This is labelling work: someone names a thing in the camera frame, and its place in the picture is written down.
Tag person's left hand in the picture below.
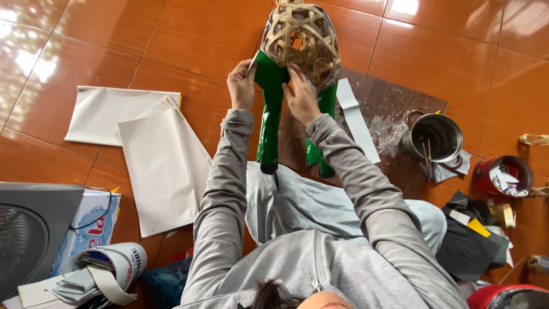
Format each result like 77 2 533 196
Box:
226 59 258 111

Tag person's right hand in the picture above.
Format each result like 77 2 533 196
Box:
282 64 323 128

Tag bamboo frame figure green legs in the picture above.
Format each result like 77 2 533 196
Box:
248 0 342 179

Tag white paper strip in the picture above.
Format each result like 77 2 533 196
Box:
336 78 381 165

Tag brown wooden board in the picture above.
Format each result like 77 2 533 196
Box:
278 68 449 200

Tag person's light grey trousers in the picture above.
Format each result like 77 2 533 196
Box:
245 161 447 257

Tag tall white paper sheet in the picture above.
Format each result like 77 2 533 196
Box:
118 96 213 239

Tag glue brush sticks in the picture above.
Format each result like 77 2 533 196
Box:
420 136 435 181

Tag wide white paper sheet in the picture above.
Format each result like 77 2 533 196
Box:
64 86 182 147

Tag metal pot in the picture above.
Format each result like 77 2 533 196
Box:
401 109 464 170

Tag crumpled white paper scrap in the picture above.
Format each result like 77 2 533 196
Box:
420 149 472 183

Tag person's grey hoodie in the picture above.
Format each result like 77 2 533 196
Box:
174 108 470 309

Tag red tin can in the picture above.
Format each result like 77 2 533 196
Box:
473 155 534 198

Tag white blue carton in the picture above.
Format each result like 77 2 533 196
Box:
49 189 122 277

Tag white bucket with paper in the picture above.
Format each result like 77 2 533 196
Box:
51 242 148 307

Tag dark blue plastic bag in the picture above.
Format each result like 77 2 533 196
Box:
142 257 192 309

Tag yellow paper piece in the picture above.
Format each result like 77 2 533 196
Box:
467 218 491 238

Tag paper scraps in can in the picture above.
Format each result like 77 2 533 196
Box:
490 165 529 197

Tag pile of dark grey paper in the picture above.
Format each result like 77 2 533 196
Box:
435 191 513 282

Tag tape roll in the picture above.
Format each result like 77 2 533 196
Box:
488 203 516 228

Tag grey electric fan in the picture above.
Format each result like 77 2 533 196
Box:
0 182 85 303

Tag red container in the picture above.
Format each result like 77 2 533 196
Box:
467 284 549 309

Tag white corrugated card sheet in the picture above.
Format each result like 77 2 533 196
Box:
2 274 80 309

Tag black cable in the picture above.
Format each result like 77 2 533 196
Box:
69 186 113 230

